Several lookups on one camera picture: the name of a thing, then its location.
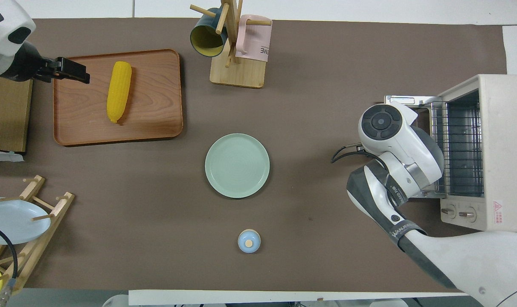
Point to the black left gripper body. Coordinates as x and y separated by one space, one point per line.
28 68

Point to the yellow corn cob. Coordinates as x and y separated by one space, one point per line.
118 91

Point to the pale green plate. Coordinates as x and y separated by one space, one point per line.
237 166

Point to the oven glass door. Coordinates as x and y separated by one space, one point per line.
412 102

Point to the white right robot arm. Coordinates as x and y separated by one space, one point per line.
412 170

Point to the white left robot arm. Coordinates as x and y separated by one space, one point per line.
2 30

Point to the white toaster oven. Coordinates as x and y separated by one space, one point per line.
508 149

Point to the brown wooden tray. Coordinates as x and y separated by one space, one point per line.
156 106

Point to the white patterned cloth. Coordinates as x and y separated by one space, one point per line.
2 156

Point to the dark blue mug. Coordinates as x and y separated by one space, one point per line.
205 38

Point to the light blue plate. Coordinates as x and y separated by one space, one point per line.
11 219

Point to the wooden mug tree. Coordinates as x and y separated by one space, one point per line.
241 74

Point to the wooden plate rack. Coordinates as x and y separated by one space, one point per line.
41 238

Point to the pink mug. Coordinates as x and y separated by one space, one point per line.
256 44

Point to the brown table mat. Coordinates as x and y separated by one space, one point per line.
305 106

